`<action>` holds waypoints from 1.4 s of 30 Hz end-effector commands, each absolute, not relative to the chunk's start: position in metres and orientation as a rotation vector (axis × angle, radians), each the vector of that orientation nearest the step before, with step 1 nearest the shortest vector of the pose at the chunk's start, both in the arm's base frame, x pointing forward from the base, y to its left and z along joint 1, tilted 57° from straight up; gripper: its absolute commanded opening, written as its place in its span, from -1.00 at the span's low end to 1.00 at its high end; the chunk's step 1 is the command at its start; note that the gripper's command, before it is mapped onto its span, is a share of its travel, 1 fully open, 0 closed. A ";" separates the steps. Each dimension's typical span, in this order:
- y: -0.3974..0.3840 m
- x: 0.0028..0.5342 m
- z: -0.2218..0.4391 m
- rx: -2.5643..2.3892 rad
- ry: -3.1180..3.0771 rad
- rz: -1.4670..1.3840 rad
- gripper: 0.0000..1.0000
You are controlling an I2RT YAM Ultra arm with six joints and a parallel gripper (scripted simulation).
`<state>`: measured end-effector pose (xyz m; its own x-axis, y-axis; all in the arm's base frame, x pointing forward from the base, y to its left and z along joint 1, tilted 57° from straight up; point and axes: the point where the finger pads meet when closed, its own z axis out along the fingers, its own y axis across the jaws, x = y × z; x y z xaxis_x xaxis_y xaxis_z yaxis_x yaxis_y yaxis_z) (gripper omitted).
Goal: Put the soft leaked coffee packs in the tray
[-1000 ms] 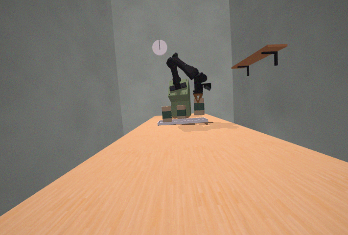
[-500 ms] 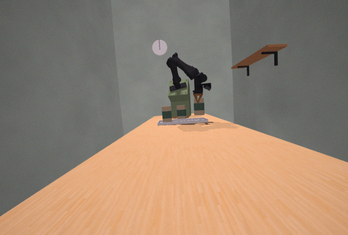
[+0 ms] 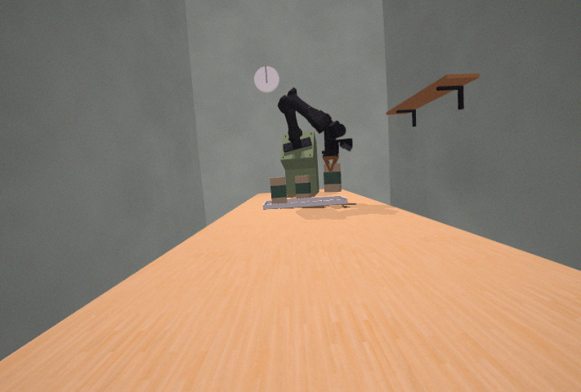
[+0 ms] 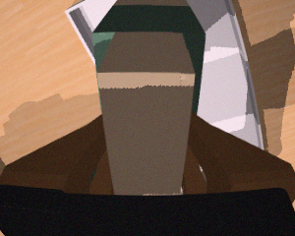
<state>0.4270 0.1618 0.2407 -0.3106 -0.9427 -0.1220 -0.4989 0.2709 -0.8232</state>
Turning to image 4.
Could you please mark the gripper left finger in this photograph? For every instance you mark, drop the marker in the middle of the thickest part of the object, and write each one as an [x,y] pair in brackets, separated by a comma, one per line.
[66,164]

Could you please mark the white rectangular tray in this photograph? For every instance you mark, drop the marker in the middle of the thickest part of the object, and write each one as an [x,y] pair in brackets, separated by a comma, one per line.
[227,96]

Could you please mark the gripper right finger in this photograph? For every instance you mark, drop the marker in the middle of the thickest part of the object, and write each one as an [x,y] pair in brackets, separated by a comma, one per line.
[230,164]

